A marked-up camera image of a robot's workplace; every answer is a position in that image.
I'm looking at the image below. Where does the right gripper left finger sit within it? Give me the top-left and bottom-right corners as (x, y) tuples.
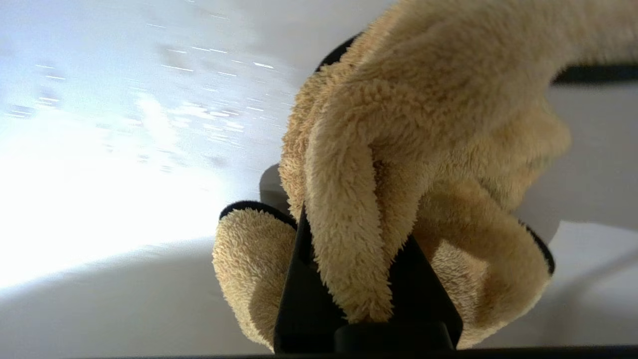
(273, 207), (349, 354)

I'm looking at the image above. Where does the yellow cloth with black trim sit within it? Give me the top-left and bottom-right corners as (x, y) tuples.
(212, 0), (638, 352)

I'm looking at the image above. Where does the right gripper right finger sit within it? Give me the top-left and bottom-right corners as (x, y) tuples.
(389, 234), (463, 350)

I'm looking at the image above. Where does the white sink basin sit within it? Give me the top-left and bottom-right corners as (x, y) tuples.
(0, 0), (638, 350)

